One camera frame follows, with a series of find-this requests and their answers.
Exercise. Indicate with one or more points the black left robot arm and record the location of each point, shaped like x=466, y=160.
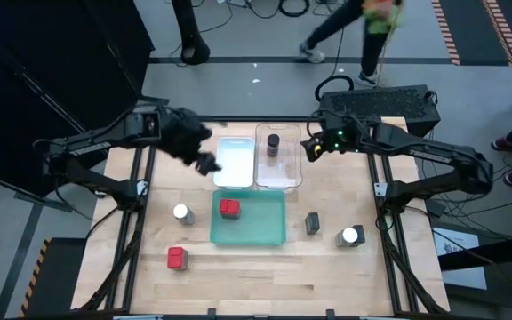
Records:
x=91, y=146

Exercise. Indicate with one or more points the white-lid glass spice jar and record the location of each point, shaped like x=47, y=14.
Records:
x=347, y=237

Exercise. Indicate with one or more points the white-lid bagel seasoning jar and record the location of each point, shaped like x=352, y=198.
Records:
x=183, y=214

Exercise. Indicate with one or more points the black aluminium table frame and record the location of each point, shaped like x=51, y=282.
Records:
x=238, y=119

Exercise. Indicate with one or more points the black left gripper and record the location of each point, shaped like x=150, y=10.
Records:
x=185, y=133

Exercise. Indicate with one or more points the white paper sheet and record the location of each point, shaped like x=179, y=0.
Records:
x=460, y=258

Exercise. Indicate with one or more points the black plate yellow hazard stripe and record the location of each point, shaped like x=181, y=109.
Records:
x=56, y=280

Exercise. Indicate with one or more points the white plastic bin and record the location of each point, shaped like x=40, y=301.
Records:
x=234, y=162

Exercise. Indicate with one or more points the clear plastic bin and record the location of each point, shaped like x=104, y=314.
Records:
x=282, y=173

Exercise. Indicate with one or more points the black-lid orange-label spice jar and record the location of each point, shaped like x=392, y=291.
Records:
x=273, y=146

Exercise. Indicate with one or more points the black standing post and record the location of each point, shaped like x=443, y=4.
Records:
x=189, y=31

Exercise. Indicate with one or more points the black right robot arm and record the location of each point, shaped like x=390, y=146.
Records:
x=438, y=155

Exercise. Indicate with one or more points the black perforated computer tower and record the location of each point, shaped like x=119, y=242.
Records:
x=380, y=106

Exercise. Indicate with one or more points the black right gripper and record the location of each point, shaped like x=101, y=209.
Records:
x=340, y=133

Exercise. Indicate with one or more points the dark mat orange striped edge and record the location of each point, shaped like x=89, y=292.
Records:
x=474, y=26

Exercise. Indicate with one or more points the teal plastic bin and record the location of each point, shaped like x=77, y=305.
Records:
x=256, y=222

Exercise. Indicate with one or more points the black folding partition screen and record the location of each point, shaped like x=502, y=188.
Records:
x=38, y=89

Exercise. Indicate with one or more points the red-lid patterned spice tin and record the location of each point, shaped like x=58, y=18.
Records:
x=177, y=258
x=229, y=209

